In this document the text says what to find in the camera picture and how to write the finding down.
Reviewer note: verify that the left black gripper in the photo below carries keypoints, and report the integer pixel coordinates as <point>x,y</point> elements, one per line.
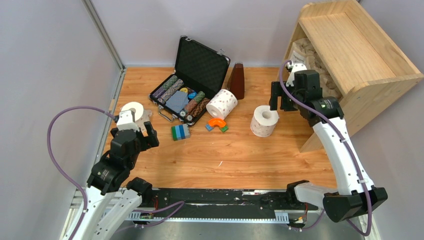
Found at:
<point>152,140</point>

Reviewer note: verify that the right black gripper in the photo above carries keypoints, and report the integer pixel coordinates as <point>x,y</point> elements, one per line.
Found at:
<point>276,91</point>

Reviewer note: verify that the patterned paper roll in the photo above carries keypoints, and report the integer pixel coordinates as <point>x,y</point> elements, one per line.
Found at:
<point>264,121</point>
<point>222,104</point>

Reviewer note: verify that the brown roll front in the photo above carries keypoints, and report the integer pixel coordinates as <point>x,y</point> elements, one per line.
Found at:
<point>314,62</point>

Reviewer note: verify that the brown roll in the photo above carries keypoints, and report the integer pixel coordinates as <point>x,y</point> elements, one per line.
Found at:
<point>314,62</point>
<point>329,87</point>
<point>302,51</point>

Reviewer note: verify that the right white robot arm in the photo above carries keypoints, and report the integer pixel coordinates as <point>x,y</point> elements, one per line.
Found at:
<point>356,194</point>

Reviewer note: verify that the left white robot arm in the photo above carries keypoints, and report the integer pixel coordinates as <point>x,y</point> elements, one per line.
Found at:
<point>105,181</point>

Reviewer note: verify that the wooden shelf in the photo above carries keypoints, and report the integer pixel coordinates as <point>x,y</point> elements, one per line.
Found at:
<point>369,69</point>

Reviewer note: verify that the white toilet paper roll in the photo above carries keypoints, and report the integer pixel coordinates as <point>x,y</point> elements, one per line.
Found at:
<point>141,114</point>

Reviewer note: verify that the brown metronome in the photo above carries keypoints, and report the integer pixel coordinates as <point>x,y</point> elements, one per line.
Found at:
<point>236,81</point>

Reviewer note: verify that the green blue block toy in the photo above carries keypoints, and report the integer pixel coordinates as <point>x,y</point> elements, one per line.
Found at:
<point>180,132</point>

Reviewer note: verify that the patterned paper roll lying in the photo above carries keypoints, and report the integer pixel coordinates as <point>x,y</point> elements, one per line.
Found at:
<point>222,104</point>

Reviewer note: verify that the orange curved toy piece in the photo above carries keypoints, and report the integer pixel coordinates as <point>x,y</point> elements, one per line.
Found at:
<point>217,122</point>

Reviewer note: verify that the black poker chip case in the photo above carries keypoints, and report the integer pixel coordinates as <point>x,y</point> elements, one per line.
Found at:
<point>200,68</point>

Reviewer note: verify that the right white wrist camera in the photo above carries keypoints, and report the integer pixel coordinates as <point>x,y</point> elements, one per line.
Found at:
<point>292,68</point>

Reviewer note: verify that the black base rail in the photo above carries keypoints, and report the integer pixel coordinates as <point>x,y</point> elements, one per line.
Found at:
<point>240,205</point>

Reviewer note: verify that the aluminium frame post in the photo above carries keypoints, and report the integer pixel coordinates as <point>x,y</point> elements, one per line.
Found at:
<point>93,13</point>

